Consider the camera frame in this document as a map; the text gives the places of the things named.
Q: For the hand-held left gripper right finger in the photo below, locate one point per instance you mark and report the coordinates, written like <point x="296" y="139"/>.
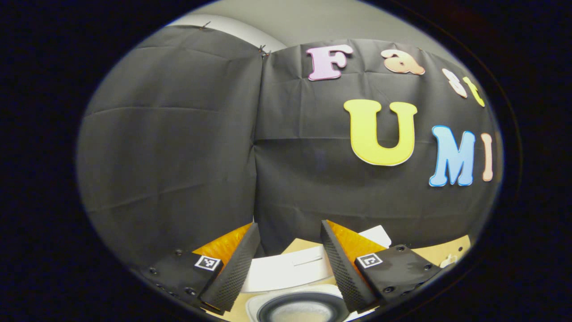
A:
<point x="342" y="268"/>

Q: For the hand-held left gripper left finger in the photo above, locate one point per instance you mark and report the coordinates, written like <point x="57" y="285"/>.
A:
<point x="237" y="273"/>

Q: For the white rice cooker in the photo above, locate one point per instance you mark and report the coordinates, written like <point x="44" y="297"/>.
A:
<point x="286" y="273"/>

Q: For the white divided bean dish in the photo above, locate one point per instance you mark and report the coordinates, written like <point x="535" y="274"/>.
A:
<point x="448" y="260"/>

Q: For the black backdrop cloth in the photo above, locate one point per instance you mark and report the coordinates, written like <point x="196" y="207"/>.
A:
<point x="178" y="156"/>

